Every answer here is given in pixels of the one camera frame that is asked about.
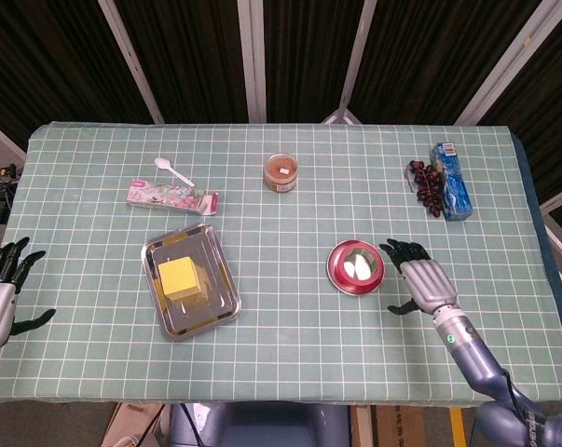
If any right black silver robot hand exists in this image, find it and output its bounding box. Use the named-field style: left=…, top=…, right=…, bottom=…
left=378, top=238, right=459, bottom=320

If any red tape roll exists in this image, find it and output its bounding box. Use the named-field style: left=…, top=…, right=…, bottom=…
left=326, top=238, right=386, bottom=296

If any yellow cube block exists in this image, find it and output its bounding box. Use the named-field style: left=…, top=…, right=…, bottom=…
left=157, top=255, right=203, bottom=302

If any round steel plate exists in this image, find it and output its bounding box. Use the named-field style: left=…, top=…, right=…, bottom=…
left=337, top=248, right=380, bottom=283

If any dark purple grape bunch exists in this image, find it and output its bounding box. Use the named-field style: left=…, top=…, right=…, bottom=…
left=404, top=159, right=446, bottom=218

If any blue printed carton box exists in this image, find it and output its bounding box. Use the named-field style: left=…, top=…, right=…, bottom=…
left=430, top=142, right=476, bottom=222

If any printed brown cardboard box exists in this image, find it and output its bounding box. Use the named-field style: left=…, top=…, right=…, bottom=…
left=371, top=404, right=454, bottom=447

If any green checked tablecloth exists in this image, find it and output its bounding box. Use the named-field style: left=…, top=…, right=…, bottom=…
left=0, top=121, right=562, bottom=410

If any clear jar of rubber bands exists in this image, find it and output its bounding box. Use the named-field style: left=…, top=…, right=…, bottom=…
left=263, top=152, right=300, bottom=193

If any floral pink toothpaste box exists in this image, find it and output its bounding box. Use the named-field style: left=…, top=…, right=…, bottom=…
left=125, top=179, right=221, bottom=217

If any rectangular steel tray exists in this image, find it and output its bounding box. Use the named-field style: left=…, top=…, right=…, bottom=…
left=143, top=222, right=242, bottom=344

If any blue-grey robot torso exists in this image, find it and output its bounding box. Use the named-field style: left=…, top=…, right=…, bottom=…
left=168, top=402, right=352, bottom=447

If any white plastic spoon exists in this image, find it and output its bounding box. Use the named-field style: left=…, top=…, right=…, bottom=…
left=154, top=156, right=197, bottom=188

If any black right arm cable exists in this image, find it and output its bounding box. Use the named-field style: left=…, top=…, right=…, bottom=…
left=501, top=370, right=536, bottom=425

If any white frame post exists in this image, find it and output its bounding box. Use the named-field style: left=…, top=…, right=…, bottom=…
left=454, top=0, right=557, bottom=126
left=321, top=0, right=379, bottom=125
left=97, top=0, right=166, bottom=125
left=236, top=0, right=267, bottom=124

